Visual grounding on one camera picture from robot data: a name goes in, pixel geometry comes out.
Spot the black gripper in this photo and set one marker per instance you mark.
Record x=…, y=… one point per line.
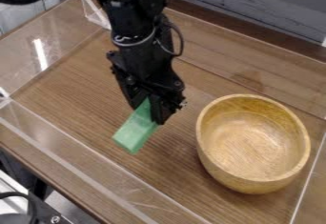
x=142, y=64

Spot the green rectangular block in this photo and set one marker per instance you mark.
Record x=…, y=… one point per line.
x=137, y=129

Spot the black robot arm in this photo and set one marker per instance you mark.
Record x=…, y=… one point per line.
x=144, y=34

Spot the brown wooden bowl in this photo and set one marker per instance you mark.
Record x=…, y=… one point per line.
x=253, y=143

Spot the clear acrylic front wall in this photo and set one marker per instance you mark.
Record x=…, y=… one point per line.
x=97, y=183

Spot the black metal table frame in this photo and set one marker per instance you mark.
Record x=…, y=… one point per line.
x=24, y=193

